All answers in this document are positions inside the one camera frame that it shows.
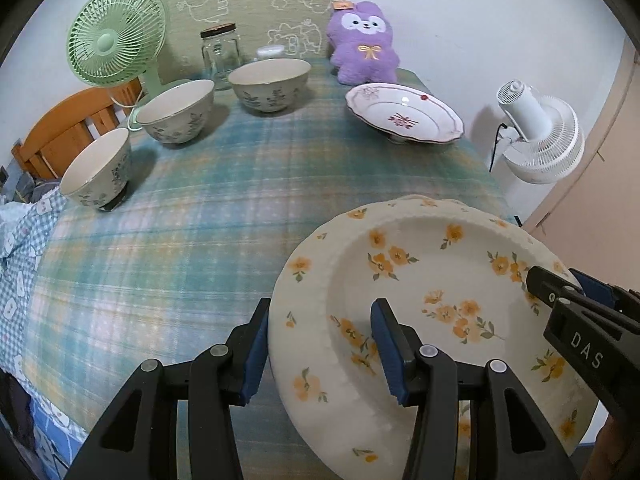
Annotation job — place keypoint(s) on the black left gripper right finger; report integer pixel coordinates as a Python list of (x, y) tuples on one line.
[(509, 437)]

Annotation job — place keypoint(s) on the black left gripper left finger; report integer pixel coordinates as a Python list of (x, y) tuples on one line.
[(136, 436)]

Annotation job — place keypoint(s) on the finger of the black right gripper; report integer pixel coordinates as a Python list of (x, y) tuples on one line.
[(555, 292), (623, 301)]

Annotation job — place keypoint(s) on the cream plate orange flowers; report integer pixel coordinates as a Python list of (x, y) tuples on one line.
[(453, 273)]

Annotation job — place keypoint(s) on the white plate red flowers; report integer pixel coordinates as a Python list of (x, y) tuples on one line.
[(405, 114)]

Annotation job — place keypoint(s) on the floral ceramic bowl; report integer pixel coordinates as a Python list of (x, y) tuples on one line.
[(271, 85), (98, 177), (179, 114)]

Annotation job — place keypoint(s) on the person right hand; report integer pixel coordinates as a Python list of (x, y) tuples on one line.
[(607, 452)]

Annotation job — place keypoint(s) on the blue checkered bear cloth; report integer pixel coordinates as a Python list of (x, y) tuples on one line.
[(25, 232)]

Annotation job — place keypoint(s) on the white standing fan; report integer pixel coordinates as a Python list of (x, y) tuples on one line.
[(542, 142)]

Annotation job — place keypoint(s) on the plaid green tablecloth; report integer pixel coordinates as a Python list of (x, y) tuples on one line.
[(204, 233)]

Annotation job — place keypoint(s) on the wooden chair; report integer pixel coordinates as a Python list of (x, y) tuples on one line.
[(71, 126)]

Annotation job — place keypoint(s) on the purple plush bunny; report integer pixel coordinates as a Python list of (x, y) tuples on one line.
[(361, 40)]

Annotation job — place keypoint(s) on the cotton swab container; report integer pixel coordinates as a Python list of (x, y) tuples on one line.
[(270, 51)]

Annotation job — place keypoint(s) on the glass jar black lid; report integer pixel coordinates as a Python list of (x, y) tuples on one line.
[(221, 53)]

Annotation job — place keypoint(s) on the green desk fan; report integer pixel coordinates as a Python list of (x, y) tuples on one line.
[(113, 42)]

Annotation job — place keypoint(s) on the wall power outlet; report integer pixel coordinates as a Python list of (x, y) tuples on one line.
[(3, 176)]

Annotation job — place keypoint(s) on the green cartoon wall mat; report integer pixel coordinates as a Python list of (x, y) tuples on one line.
[(299, 25)]

